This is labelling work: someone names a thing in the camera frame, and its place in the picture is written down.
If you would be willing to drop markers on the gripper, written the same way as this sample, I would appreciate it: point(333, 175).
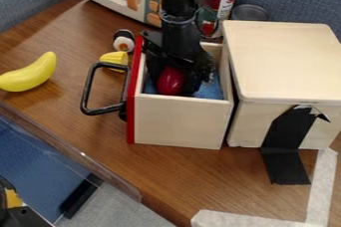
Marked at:
point(180, 40)

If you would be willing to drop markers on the red toy mango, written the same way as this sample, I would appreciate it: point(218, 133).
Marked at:
point(170, 81)

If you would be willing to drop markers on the drawer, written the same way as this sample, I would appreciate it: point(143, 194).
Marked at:
point(177, 121)

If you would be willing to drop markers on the blue cloth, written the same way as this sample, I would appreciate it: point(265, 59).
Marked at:
point(211, 88)

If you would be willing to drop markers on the green and red can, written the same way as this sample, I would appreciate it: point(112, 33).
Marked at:
point(208, 23)

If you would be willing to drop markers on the toy sushi roll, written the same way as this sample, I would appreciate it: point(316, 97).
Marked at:
point(124, 41)

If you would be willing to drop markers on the yellow toy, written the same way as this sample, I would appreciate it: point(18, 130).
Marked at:
point(114, 58)

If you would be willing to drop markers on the silver can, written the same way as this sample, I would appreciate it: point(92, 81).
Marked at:
point(250, 12)

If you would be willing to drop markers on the cabinet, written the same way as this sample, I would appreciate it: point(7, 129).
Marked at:
point(284, 68)

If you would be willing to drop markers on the yellow toy banana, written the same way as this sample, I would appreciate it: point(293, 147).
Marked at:
point(27, 73)

